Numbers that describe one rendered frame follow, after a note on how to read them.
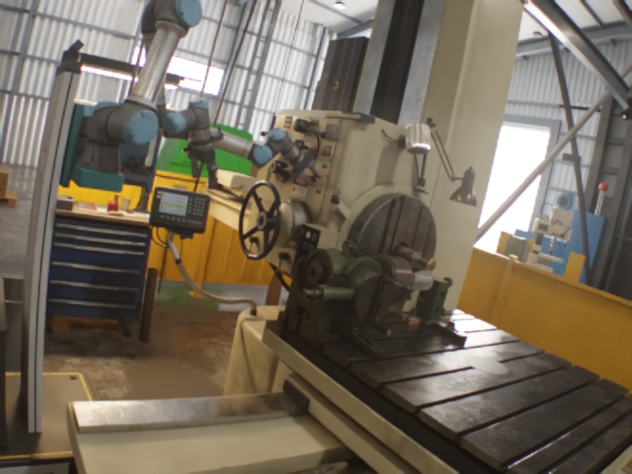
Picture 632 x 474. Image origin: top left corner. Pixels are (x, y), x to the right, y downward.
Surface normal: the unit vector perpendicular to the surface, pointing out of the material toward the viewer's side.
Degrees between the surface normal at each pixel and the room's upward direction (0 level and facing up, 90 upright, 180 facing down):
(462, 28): 90
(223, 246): 90
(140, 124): 98
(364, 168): 90
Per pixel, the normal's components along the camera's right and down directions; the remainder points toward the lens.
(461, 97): 0.55, 0.25
